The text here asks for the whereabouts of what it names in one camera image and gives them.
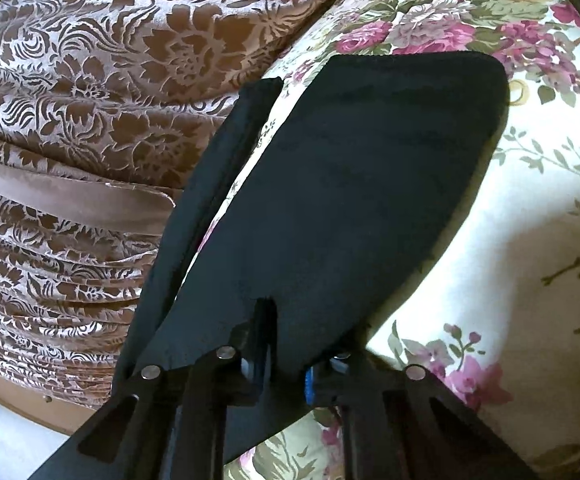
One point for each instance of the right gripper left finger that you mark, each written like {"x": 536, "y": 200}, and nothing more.
{"x": 166, "y": 422}

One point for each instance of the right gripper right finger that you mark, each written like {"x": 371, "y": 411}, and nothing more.
{"x": 406, "y": 424}

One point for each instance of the black pants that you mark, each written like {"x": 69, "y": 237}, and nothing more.
{"x": 350, "y": 196}

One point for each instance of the wooden door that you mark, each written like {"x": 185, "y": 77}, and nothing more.
{"x": 47, "y": 411}

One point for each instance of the floral bed sheet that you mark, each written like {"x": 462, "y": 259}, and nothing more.
{"x": 497, "y": 315}

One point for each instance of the brown floral curtain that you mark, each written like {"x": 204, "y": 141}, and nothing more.
{"x": 106, "y": 106}

